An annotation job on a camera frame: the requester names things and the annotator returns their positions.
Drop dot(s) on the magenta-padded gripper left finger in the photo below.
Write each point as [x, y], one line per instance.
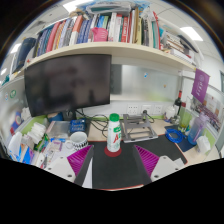
[79, 160]

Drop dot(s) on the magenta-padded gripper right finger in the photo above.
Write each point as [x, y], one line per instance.
[148, 160]

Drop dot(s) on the white drink bottle green cap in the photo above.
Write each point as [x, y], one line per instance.
[114, 135]

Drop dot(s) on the translucent purple water bottle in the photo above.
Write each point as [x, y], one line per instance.
[196, 130]

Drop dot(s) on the black-and-white patterned mug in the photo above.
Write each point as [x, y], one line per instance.
[79, 141]

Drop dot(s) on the grey metal laptop stand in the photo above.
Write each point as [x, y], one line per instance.
[138, 131]

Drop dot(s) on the small blue box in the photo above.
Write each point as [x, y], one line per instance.
[77, 126]

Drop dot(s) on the flat round red coaster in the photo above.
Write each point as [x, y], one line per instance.
[113, 154]

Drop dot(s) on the black desk mat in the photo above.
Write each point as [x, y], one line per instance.
[113, 170]

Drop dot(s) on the clear plastic box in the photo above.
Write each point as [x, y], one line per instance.
[60, 128]

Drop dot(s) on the dark blue mouse pad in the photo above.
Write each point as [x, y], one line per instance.
[185, 146]

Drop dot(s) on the white tissue stack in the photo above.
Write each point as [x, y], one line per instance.
[36, 133]

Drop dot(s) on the small white jar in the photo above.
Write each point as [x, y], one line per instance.
[170, 112]

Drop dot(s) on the crumpled white tissue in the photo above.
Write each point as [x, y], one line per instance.
[203, 145]

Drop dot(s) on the dark wine bottle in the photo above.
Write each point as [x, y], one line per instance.
[178, 101]

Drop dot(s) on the black computer monitor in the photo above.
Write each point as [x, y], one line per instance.
[66, 85]

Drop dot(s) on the group photo poster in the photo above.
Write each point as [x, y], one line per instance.
[213, 110]

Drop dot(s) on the purple pennant flag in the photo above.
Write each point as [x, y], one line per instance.
[200, 85]

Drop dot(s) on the shelf unit with books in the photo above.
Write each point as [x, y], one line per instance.
[110, 46]

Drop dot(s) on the ceiling lights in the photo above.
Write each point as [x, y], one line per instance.
[191, 33]

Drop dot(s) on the white wall power outlets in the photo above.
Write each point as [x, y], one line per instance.
[133, 109]

